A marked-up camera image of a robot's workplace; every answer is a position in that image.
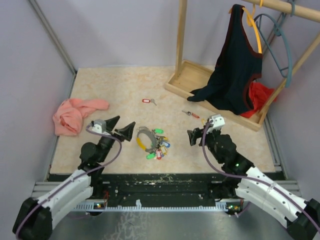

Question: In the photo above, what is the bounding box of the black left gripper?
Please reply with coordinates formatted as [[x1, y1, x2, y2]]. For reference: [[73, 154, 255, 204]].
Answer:
[[98, 115, 136, 163]]

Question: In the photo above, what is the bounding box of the pink crumpled cloth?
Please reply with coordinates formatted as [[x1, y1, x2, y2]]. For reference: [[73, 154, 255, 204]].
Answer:
[[52, 98, 110, 137]]

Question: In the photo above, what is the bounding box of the red cloth in rack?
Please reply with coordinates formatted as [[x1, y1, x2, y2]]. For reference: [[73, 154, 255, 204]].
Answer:
[[241, 82, 275, 119]]

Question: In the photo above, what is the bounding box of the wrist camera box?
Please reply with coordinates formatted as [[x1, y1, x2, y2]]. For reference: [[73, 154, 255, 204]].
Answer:
[[208, 114, 225, 131], [91, 119, 107, 134]]

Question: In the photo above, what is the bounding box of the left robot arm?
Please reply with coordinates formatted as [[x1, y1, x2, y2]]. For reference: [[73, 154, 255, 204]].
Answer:
[[12, 116, 136, 240]]

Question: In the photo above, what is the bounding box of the wooden clothes rack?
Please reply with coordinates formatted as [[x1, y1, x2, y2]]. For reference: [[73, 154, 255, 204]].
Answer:
[[165, 0, 320, 131]]

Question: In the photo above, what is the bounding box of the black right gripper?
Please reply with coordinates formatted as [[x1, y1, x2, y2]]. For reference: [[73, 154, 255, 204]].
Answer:
[[187, 124, 224, 164]]

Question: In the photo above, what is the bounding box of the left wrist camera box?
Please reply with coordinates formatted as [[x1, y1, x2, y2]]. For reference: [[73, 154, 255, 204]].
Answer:
[[91, 119, 107, 134]]

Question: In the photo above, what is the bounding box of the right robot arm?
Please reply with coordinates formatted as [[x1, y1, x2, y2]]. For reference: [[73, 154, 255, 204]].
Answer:
[[187, 127, 320, 240]]

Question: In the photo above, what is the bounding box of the dark navy tank top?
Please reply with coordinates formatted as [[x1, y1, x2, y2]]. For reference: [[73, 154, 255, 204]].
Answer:
[[187, 4, 263, 118]]

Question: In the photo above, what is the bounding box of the blue-grey clothes hanger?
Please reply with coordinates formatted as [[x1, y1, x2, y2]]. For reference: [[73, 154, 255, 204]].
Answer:
[[254, 13, 293, 88]]

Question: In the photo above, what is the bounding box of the grey wall corner rail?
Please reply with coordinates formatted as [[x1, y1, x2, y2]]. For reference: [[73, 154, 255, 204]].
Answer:
[[26, 0, 77, 75]]

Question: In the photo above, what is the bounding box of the yellow clothes hanger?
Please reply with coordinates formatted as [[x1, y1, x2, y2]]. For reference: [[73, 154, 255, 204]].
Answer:
[[242, 4, 262, 54]]

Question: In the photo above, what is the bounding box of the key with yellow ring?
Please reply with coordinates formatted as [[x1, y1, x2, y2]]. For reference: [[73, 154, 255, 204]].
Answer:
[[201, 118, 210, 126]]

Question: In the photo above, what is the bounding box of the key with long red tag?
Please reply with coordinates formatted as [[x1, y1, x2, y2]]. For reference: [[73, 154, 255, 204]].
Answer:
[[182, 110, 200, 119]]

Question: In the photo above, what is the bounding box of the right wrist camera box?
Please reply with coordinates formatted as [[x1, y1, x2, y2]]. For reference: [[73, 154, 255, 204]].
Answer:
[[208, 114, 225, 131]]

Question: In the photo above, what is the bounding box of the large keyring with coloured tags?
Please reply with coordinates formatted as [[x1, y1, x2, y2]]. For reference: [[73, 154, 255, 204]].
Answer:
[[135, 126, 171, 160]]

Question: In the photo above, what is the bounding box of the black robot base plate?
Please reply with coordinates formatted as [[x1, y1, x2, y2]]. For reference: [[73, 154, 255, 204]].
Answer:
[[46, 170, 253, 216]]

